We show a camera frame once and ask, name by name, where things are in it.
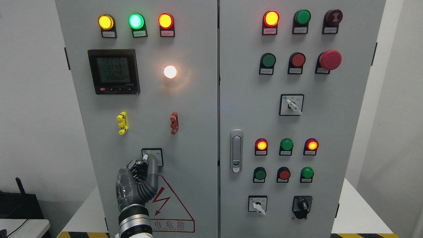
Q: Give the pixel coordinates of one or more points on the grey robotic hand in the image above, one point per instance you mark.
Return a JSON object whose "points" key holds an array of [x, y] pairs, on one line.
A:
{"points": [[137, 183]]}

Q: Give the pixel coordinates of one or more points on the white rotary selector switch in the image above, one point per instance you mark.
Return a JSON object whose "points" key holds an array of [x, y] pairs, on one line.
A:
{"points": [[291, 104], [258, 204], [157, 152]]}

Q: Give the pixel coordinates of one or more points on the silver white robot forearm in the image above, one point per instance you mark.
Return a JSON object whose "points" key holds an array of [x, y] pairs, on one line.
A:
{"points": [[134, 222]]}

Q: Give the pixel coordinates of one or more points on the yellow indicator light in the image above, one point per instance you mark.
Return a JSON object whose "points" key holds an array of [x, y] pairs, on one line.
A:
{"points": [[107, 26]]}

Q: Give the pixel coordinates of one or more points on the red electric danger warning sticker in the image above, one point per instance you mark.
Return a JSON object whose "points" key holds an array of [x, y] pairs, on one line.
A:
{"points": [[167, 212]]}

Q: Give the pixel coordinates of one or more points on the yellow terminal connector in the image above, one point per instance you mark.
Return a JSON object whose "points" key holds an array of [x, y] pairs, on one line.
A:
{"points": [[122, 123]]}

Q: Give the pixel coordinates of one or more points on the red terminal connector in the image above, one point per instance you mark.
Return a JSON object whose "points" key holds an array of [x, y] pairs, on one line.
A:
{"points": [[174, 123]]}

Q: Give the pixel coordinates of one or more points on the left grey cabinet door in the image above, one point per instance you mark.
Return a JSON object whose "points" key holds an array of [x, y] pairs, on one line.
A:
{"points": [[190, 156]]}

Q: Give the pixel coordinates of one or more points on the grey cabinet door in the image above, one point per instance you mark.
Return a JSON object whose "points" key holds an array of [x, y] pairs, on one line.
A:
{"points": [[250, 101], [190, 156]]}

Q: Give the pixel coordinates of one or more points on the black digital power meter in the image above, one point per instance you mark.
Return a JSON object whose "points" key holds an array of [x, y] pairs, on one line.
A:
{"points": [[114, 71]]}

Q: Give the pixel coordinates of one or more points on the small clear lamp bulb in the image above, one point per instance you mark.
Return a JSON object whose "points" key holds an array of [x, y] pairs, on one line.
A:
{"points": [[170, 72]]}

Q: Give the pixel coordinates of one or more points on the black device with antenna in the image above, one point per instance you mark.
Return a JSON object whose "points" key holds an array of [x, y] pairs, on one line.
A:
{"points": [[19, 205]]}

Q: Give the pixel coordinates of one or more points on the green push button lower left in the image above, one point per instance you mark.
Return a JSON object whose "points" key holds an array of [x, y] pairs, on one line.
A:
{"points": [[259, 175]]}

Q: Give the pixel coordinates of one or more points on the green push button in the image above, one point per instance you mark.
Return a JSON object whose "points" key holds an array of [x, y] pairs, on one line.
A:
{"points": [[259, 175], [267, 62]]}

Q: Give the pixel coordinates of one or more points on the white table edge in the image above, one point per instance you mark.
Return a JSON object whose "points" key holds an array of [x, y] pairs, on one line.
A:
{"points": [[21, 228]]}

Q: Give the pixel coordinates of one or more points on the red lit indicator lower left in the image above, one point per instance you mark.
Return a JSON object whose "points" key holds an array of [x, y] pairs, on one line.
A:
{"points": [[261, 146]]}

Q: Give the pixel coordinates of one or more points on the red lit indicator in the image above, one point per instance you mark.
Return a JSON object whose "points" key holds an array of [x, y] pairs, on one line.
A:
{"points": [[270, 23], [311, 146], [261, 146]]}

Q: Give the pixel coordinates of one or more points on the red push button lower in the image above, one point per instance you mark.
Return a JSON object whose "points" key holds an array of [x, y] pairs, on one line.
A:
{"points": [[283, 175]]}

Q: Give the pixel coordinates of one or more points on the red push button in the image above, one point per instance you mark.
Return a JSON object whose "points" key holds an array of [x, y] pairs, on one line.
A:
{"points": [[283, 175], [296, 63]]}

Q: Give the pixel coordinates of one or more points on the green indicator lower middle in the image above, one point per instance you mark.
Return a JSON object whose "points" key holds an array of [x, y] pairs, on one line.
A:
{"points": [[286, 147]]}

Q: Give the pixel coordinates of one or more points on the green indicator light top left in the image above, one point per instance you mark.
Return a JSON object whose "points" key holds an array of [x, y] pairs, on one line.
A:
{"points": [[138, 25]]}

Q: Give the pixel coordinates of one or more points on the red indicator light top left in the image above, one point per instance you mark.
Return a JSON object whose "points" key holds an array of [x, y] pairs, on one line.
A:
{"points": [[167, 25]]}

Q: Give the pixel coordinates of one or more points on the green indicator bottom right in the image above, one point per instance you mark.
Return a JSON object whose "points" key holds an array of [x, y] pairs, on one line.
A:
{"points": [[306, 175]]}

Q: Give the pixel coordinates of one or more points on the red lit indicator lower right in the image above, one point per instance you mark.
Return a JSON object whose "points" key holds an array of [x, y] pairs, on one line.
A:
{"points": [[311, 146]]}

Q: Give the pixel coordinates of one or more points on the green push button upper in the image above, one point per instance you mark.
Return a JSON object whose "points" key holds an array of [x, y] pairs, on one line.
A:
{"points": [[267, 62]]}

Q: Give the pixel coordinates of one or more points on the right grey cabinet door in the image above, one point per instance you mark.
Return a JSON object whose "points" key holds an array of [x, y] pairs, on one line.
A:
{"points": [[250, 101]]}

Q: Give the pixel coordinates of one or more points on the red push button upper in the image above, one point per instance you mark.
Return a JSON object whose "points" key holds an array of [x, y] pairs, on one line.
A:
{"points": [[296, 63]]}

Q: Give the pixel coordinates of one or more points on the red lit indicator top right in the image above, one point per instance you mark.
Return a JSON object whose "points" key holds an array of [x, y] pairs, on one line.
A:
{"points": [[270, 23]]}

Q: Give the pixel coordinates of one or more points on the white platform base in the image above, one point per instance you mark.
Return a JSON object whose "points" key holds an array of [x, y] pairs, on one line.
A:
{"points": [[353, 216]]}

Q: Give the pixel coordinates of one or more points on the red emergency stop mushroom button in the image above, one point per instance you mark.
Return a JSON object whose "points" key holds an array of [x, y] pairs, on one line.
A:
{"points": [[327, 61]]}

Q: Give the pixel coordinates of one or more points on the green indicator top right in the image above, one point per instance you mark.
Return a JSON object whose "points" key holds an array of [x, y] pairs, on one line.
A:
{"points": [[301, 21]]}

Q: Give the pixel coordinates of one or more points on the dark red buzzer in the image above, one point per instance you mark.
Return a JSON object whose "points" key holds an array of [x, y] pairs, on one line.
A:
{"points": [[331, 21]]}

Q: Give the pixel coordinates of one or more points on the silver door latch handle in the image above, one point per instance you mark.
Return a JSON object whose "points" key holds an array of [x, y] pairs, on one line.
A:
{"points": [[236, 150]]}

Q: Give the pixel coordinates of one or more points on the white rotary selector switch bottom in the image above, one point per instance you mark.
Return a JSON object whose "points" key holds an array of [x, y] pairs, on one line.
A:
{"points": [[258, 204]]}

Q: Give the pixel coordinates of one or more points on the black rotary knob switch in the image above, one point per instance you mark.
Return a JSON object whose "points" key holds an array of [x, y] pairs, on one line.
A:
{"points": [[301, 206]]}

